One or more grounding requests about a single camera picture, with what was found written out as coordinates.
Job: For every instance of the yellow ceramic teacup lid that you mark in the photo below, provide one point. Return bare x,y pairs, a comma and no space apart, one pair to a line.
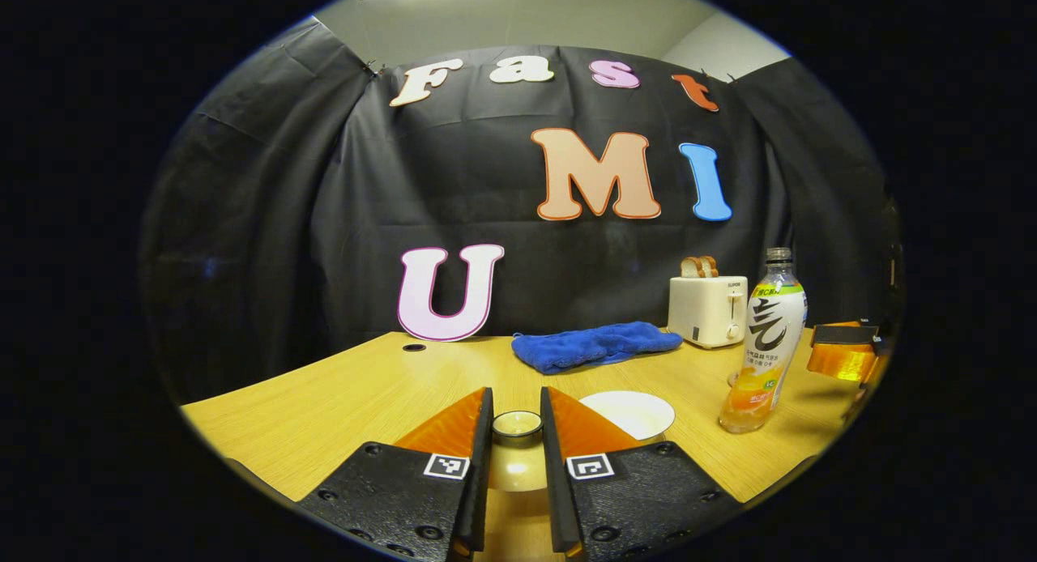
517,465

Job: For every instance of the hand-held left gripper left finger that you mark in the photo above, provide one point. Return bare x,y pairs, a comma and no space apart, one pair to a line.
480,465

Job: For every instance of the black backdrop cloth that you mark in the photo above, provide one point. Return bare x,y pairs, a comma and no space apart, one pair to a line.
283,222

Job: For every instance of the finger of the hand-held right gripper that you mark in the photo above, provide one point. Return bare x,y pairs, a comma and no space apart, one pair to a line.
847,334
842,361

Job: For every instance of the white toaster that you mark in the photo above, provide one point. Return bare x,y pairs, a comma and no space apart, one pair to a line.
705,311

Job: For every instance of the toast slice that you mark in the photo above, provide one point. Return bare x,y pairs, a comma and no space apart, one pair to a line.
710,266
690,268

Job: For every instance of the yellow ceramic teacup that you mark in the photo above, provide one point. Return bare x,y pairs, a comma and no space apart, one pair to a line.
628,412

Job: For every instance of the blue towel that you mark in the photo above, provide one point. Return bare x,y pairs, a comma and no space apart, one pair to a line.
591,345

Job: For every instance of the clear plastic water bottle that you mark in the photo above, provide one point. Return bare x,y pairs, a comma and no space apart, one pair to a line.
766,343

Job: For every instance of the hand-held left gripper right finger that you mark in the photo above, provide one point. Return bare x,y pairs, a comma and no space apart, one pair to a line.
555,481

